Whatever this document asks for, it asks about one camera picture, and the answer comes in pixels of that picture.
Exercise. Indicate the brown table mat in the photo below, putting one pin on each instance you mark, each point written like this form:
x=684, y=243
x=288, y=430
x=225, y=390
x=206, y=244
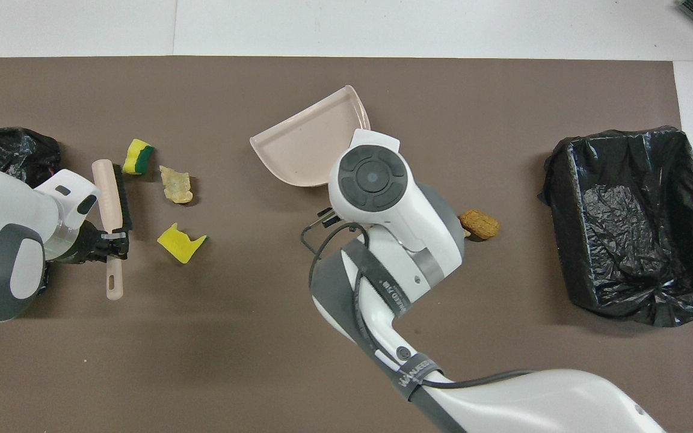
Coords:
x=262, y=361

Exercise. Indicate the brown bread roll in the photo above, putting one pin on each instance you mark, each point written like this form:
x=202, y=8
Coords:
x=480, y=224

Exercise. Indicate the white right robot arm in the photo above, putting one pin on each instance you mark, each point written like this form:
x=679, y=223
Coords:
x=382, y=222

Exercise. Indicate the open bin with black bag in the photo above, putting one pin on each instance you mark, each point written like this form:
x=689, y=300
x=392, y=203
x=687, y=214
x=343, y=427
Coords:
x=635, y=240

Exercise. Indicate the notched yellow sponge piece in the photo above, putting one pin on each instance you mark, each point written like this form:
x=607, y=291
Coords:
x=179, y=245

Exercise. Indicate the yellow and green sponge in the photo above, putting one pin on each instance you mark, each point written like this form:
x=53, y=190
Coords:
x=136, y=157

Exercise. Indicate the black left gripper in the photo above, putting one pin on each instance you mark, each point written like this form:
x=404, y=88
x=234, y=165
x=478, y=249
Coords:
x=82, y=246

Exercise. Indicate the beige orange bread chunk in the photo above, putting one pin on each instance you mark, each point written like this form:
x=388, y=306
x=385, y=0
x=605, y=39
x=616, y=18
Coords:
x=177, y=185

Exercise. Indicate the beige hand brush black bristles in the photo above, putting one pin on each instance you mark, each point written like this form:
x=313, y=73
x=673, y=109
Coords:
x=106, y=192

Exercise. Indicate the beige plastic dustpan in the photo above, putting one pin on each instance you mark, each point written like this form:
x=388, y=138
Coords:
x=304, y=144

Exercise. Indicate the bin wrapped in black bag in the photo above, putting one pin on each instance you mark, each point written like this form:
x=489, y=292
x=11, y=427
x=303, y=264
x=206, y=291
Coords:
x=3, y=150

